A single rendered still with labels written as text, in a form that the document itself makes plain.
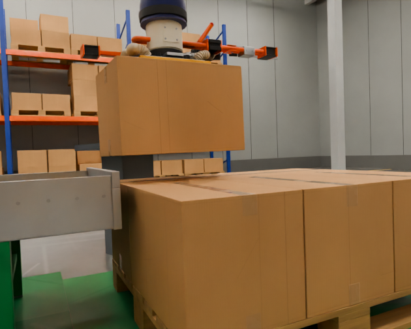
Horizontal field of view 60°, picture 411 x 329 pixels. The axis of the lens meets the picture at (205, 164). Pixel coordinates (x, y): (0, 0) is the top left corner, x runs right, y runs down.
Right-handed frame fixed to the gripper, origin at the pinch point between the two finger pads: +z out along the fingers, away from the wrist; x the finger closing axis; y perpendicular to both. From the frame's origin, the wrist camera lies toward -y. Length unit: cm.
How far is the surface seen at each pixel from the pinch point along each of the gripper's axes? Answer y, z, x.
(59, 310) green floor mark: 79, -3, -120
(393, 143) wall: -885, -573, -46
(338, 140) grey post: -247, -160, -45
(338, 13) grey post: -252, -161, 108
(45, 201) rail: 83, 34, -67
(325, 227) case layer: 3, 79, -78
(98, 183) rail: 66, 34, -63
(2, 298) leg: 97, 34, -97
